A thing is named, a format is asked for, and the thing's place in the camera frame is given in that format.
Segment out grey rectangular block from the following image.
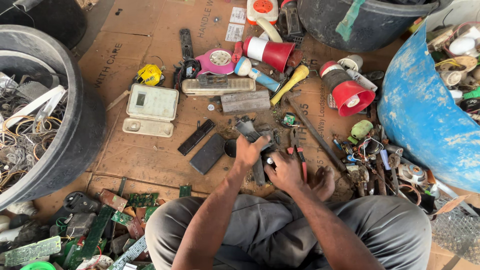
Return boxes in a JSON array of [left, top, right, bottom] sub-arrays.
[[220, 89, 272, 115]]

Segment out person's left hand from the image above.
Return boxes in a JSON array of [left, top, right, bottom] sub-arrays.
[[235, 134, 272, 170]]

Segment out blue barrel of scrap parts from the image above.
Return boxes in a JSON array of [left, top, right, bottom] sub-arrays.
[[376, 0, 480, 194]]

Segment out red-handled pliers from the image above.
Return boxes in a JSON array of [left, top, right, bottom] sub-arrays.
[[286, 127, 308, 184]]

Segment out beige tube light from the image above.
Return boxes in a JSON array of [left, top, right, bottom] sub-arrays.
[[181, 77, 257, 96]]

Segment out black rectangular panel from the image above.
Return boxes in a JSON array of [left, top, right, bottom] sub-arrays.
[[189, 133, 227, 176]]

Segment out person's bare foot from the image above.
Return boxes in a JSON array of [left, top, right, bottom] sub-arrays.
[[310, 166, 336, 202]]

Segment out black charger casing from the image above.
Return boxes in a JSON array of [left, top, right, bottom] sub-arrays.
[[279, 0, 304, 39]]

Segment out cream plastic handle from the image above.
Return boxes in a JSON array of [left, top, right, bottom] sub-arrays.
[[256, 17, 283, 44]]

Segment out blue and white flashlight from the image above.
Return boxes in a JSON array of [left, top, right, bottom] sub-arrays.
[[234, 56, 281, 93]]

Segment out white round socket part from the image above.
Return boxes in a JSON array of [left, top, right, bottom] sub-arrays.
[[337, 54, 364, 73]]

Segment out person's grey trousers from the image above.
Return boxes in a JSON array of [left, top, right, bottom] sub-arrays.
[[145, 190, 433, 270]]

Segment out flattened brown cardboard sheet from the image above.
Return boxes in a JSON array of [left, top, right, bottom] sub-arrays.
[[32, 0, 480, 270]]

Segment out black ribbed strip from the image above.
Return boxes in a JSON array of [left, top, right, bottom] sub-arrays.
[[177, 119, 217, 157]]

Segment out black plastic device casing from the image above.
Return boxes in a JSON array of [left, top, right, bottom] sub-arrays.
[[235, 115, 279, 187]]

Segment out yellow and black small device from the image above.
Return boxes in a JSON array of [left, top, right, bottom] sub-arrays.
[[132, 64, 166, 88]]

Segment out red small plastic part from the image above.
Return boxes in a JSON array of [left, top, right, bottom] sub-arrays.
[[231, 40, 244, 64]]

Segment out black round cap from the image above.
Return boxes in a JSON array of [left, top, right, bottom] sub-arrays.
[[223, 138, 238, 158]]

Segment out black tub of scrap wire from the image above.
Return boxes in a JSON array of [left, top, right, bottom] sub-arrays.
[[0, 24, 108, 211]]

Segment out grey wire mesh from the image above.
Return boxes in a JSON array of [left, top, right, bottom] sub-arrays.
[[430, 195, 480, 264]]

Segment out white and orange device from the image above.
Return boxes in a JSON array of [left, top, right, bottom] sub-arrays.
[[246, 0, 280, 26]]

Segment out black rubber tub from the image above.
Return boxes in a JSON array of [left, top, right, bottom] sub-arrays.
[[0, 0, 88, 50]]

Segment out pile of circuit boards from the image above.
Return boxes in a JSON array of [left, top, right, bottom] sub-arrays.
[[0, 176, 193, 270]]

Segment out long black remote casing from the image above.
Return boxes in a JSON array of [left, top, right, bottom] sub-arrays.
[[179, 28, 195, 61]]

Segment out white remote casing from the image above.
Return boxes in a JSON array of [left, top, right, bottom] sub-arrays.
[[346, 69, 379, 92]]

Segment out black tub with green tape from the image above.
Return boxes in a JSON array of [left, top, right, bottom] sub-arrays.
[[298, 0, 440, 53]]

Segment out red and white megaphone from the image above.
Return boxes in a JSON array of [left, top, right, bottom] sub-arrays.
[[242, 35, 296, 74]]

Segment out white emergency lamp unit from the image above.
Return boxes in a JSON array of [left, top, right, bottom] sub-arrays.
[[122, 83, 180, 138]]

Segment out yellow flashlight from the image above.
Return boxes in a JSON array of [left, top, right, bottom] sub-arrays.
[[269, 65, 310, 107]]

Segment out red and black megaphone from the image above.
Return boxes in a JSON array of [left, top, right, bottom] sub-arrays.
[[319, 60, 376, 117]]

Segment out heap of small scrap parts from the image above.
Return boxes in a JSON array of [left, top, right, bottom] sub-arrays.
[[331, 127, 480, 219]]

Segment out pink round lamp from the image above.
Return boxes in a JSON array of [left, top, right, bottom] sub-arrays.
[[194, 48, 237, 78]]

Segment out light green small device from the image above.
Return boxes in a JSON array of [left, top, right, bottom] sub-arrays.
[[350, 119, 374, 140]]

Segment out rusty hammer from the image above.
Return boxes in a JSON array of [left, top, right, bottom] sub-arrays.
[[281, 90, 348, 173]]

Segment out person's right hand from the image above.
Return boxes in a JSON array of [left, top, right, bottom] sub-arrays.
[[263, 151, 305, 194]]

